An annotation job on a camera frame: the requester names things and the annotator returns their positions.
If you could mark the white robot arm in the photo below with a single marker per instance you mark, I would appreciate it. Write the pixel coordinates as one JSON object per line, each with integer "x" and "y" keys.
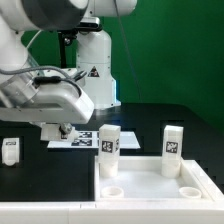
{"x": 55, "y": 62}

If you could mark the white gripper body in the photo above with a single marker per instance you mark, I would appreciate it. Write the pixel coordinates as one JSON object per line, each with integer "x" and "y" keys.
{"x": 53, "y": 103}

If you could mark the white square table top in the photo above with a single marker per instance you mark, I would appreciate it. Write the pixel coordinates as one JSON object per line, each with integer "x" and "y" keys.
{"x": 140, "y": 179}

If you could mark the white sheet with tags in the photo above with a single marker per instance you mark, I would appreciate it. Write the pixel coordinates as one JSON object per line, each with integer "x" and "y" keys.
{"x": 90, "y": 139}

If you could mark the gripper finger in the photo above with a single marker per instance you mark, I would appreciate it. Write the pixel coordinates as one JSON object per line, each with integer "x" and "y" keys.
{"x": 65, "y": 128}

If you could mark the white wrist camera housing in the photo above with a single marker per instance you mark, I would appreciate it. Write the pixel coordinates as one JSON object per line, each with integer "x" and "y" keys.
{"x": 72, "y": 73}

